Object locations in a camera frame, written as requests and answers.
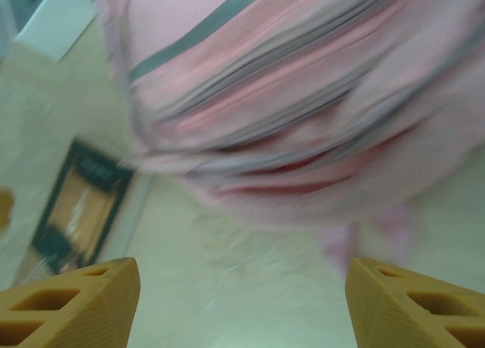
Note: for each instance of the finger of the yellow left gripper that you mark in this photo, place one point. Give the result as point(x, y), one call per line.
point(5, 207)

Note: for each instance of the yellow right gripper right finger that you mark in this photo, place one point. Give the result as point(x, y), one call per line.
point(382, 317)

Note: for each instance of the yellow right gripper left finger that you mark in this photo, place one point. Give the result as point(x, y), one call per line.
point(94, 317)

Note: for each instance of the black cover book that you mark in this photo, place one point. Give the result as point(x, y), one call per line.
point(83, 204)

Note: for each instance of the pink student backpack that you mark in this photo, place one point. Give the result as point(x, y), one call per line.
point(284, 98)

